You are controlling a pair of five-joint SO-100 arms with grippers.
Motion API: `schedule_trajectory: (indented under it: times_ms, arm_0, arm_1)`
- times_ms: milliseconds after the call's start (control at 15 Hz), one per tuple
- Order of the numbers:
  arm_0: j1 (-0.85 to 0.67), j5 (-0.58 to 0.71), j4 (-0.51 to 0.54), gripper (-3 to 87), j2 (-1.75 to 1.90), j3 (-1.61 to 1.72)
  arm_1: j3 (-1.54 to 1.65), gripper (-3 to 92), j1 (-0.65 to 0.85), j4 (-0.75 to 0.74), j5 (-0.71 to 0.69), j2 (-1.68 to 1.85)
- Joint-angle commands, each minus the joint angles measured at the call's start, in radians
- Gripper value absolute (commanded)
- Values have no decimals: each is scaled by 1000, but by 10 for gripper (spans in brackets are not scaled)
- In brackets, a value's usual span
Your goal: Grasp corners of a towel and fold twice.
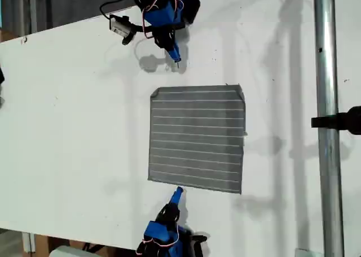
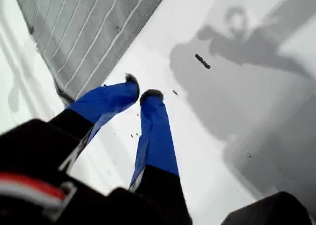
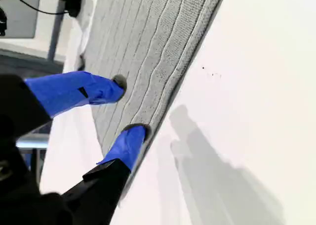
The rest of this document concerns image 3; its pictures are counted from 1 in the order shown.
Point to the grey striped towel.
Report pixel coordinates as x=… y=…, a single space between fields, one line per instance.
x=148 y=49

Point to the light grey panel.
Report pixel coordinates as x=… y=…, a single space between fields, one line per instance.
x=19 y=17

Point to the grey upright bar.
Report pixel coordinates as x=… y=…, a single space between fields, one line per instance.
x=55 y=37

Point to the black background object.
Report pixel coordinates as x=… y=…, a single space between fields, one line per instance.
x=2 y=22

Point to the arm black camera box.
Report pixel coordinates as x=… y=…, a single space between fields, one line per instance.
x=74 y=6

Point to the grey metal rail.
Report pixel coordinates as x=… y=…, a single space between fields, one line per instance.
x=32 y=142

